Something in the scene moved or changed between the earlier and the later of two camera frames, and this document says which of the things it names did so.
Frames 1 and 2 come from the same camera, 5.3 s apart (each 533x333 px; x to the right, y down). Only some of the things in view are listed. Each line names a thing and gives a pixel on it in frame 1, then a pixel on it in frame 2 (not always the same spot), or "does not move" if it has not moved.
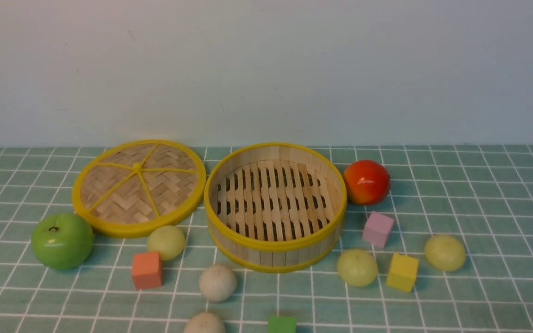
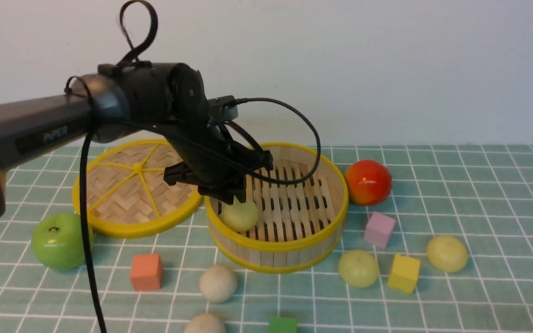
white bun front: [205, 323] does not move
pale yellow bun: [445, 253] does not move
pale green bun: [357, 268] does not move
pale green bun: [169, 240] → [240, 216]
